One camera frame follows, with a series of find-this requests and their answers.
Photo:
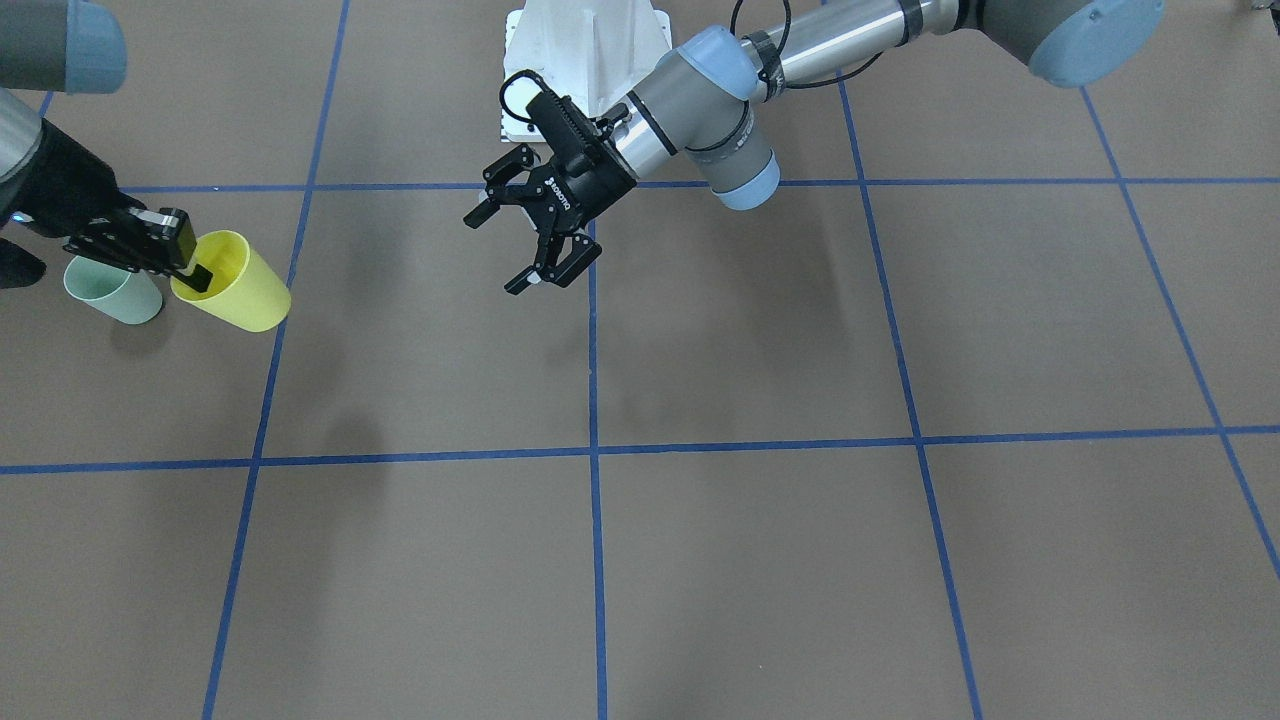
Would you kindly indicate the yellow plastic cup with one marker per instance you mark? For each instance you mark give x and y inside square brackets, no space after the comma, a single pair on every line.
[244,291]

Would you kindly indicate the light green plastic cup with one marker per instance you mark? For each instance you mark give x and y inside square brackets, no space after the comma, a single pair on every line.
[130,298]

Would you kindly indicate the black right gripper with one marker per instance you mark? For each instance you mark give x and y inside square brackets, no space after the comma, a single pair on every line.
[62,186]

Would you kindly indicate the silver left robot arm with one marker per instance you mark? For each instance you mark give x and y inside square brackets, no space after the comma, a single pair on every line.
[699,101]

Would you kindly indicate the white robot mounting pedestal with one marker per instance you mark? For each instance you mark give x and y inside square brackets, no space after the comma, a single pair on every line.
[592,51]

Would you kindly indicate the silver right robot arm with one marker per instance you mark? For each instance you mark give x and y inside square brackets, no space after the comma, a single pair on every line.
[70,47]

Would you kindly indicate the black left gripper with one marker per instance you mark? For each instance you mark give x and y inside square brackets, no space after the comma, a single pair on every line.
[583,187]

